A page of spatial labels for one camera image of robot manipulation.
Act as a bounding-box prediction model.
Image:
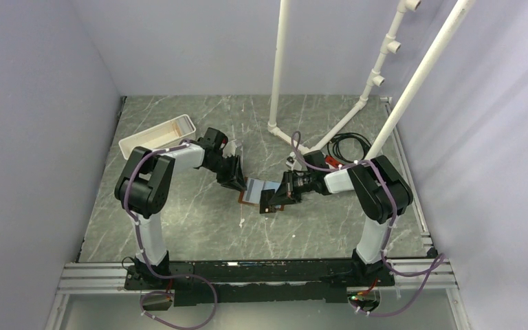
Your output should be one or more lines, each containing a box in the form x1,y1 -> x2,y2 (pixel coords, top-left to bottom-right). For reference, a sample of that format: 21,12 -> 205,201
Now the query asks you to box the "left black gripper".
206,155 -> 248,193

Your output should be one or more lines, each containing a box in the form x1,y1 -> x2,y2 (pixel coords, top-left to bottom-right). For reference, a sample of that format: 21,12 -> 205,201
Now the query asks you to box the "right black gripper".
269,169 -> 316,206

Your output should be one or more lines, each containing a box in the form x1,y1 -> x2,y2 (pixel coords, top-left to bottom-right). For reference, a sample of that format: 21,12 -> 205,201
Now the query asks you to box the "black credit card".
259,189 -> 277,215

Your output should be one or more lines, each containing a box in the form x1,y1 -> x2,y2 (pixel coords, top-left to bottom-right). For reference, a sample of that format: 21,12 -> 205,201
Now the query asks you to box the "brown leather card holder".
238,177 -> 285,214

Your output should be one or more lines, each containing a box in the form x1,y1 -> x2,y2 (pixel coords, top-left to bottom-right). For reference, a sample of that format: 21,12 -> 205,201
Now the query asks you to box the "white rectangular plastic tray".
118,114 -> 197,160

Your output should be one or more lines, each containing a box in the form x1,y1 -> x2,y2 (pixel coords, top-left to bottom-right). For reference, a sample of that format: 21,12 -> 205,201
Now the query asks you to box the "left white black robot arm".
114,137 -> 246,289

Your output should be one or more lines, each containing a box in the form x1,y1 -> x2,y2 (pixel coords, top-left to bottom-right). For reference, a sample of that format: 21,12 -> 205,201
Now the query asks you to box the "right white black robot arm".
266,155 -> 414,285

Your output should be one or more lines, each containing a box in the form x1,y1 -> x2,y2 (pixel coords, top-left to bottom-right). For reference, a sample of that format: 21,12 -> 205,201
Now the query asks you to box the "red black clamp tool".
324,155 -> 342,168

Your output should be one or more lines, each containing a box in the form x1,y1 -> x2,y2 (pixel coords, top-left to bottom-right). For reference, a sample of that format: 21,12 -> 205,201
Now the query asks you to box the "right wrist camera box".
303,150 -> 329,171

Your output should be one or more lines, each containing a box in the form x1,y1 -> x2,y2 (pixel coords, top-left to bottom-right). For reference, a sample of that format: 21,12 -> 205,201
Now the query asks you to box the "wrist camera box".
303,150 -> 329,171
201,127 -> 228,151

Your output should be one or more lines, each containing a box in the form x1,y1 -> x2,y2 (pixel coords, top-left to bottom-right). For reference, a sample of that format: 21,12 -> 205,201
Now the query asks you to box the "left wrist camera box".
201,127 -> 228,151

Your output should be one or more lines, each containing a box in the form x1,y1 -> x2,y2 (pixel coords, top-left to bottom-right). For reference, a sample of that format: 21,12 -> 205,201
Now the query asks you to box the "coiled black cable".
327,132 -> 373,168

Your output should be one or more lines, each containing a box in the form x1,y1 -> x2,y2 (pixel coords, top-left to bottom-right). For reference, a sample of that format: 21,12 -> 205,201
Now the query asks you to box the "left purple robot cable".
122,140 -> 219,330

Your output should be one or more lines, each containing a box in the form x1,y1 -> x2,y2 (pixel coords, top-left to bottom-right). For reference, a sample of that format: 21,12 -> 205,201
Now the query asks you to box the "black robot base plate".
125,257 -> 395,307

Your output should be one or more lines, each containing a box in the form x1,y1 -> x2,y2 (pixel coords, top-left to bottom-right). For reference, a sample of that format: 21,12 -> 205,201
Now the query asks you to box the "white PVC pipe frame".
267,0 -> 476,179

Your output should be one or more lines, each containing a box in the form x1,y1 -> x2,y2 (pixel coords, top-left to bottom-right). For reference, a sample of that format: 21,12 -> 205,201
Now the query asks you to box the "aluminium extrusion rail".
57,263 -> 459,294

